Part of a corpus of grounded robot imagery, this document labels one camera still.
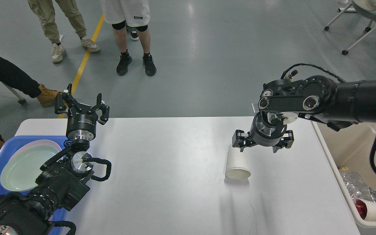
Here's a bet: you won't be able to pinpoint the pink plate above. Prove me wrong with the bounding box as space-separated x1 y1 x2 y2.
12 139 61 156

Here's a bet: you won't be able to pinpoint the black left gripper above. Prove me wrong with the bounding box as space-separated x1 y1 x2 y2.
54 84 110 141

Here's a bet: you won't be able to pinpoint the metal floor socket plate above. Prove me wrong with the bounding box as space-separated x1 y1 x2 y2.
252 102 260 114

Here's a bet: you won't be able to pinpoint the white office chair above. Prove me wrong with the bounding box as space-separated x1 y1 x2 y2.
323 0 376 55

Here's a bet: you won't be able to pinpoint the crushed red soda can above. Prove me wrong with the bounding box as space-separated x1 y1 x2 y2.
353 199 368 220

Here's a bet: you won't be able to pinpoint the seated person tan boots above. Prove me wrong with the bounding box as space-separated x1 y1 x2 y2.
0 57 58 150

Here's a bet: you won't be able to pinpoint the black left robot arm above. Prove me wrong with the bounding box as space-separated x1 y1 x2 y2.
0 84 112 235

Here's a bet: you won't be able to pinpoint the green plate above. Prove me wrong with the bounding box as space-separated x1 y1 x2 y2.
0 145 60 192

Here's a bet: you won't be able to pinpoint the person in beige trousers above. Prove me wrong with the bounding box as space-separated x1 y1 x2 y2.
27 0 101 64

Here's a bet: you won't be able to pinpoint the beige plastic bin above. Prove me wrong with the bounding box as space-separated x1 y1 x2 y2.
312 122 376 233

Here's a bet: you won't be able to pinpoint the blue plastic tray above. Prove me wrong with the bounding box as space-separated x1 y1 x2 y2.
0 135 66 195

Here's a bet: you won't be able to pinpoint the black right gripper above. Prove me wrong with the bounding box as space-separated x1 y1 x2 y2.
232 113 294 153

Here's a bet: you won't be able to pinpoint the silver foil sheet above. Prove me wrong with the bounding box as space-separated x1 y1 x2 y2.
340 171 376 202

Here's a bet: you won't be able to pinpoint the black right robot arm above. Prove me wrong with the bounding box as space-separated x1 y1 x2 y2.
232 64 376 174

